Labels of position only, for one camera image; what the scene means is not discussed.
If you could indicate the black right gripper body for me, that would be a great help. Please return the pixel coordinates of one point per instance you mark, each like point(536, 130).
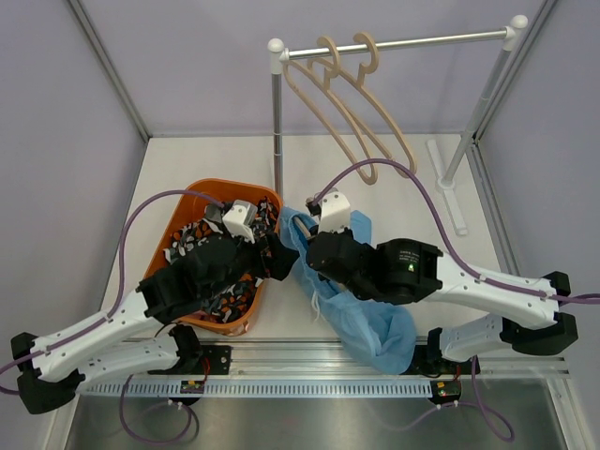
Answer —
point(348, 232)

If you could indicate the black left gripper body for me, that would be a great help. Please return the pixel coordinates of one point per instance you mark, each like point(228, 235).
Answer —
point(248, 259)

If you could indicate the orange camouflage shorts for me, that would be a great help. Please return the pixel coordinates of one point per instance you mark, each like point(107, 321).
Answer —
point(228, 305)

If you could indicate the blue shorts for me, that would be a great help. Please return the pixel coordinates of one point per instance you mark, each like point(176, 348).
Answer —
point(375, 334)

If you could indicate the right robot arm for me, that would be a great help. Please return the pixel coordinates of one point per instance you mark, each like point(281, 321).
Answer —
point(520, 314)

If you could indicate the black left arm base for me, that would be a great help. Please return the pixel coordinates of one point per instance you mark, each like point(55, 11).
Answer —
point(215, 360)

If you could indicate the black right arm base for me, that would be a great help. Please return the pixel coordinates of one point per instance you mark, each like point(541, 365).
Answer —
point(434, 367)

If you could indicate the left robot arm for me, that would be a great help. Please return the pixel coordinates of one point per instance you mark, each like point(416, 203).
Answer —
point(55, 368)

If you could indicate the orange plastic basket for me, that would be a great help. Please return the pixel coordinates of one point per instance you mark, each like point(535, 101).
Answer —
point(190, 209)

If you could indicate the silver clothes rack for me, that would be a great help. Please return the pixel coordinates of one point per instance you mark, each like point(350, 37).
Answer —
point(283, 59)

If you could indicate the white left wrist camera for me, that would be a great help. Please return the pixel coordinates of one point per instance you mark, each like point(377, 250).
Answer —
point(239, 218)

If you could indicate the aluminium front rail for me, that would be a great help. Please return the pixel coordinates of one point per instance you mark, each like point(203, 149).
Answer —
point(325, 359)

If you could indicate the white slotted cable duct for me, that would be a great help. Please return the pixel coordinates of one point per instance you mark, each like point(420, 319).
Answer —
point(229, 388)

